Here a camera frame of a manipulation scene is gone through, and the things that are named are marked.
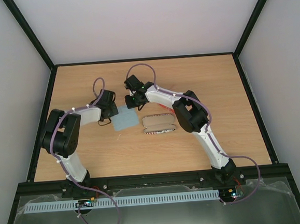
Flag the light blue cleaning cloth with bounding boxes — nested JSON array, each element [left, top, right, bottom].
[[111, 105, 139, 131]]

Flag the stars and stripes glasses case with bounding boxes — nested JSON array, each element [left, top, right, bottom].
[[142, 113, 177, 135]]

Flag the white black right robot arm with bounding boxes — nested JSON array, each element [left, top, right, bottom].
[[124, 75, 236, 185]]

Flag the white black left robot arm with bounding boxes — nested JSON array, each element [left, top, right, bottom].
[[39, 90, 118, 198]]

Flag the red sunglasses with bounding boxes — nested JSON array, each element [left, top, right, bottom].
[[158, 104, 175, 114]]

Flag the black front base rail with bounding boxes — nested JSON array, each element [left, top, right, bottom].
[[15, 162, 291, 202]]

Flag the light blue slotted cable duct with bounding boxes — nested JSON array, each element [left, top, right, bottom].
[[23, 190, 220, 214]]

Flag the black left frame post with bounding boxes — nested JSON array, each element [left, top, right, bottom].
[[3, 0, 55, 70]]

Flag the black frame post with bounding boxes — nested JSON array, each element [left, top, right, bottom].
[[3, 0, 55, 70], [233, 0, 267, 58]]

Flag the black right frame post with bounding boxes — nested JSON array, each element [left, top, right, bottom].
[[233, 0, 267, 58]]

